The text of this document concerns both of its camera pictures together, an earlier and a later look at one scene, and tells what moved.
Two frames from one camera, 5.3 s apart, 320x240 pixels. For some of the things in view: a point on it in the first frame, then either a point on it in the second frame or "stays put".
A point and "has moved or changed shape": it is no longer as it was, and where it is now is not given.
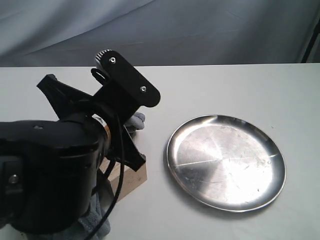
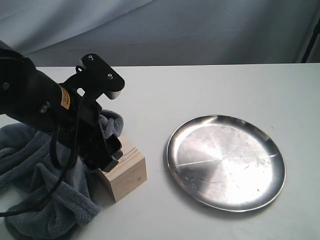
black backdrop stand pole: (316, 31) stays put
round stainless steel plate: (227, 163) stays put
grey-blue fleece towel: (88, 226) has moved or changed shape
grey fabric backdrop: (69, 33) stays put
